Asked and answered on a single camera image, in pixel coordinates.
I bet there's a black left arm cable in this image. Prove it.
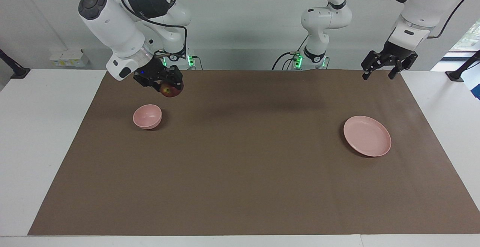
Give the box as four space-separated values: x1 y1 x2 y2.
346 0 474 38

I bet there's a pink plate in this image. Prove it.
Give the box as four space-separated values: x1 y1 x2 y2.
343 115 392 157

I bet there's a black clamp stand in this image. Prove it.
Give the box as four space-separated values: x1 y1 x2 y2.
445 50 480 82
0 48 31 79

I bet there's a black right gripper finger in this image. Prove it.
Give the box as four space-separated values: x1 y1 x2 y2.
133 75 164 91
167 66 184 90

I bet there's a pink bowl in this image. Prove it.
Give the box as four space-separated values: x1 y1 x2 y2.
132 104 162 130

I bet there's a white wall socket box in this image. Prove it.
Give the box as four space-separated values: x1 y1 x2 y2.
49 48 90 68

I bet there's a brown table mat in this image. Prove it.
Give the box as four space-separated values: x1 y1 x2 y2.
27 70 480 236

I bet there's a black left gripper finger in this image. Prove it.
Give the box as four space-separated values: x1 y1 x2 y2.
388 54 419 80
361 50 387 81

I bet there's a window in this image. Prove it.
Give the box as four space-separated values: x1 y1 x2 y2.
442 18 480 61

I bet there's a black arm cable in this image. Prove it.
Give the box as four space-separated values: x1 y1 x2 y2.
346 0 474 38
119 0 188 58

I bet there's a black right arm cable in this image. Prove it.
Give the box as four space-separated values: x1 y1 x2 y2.
119 0 188 58

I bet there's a black base cable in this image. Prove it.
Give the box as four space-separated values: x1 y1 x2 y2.
272 51 300 70

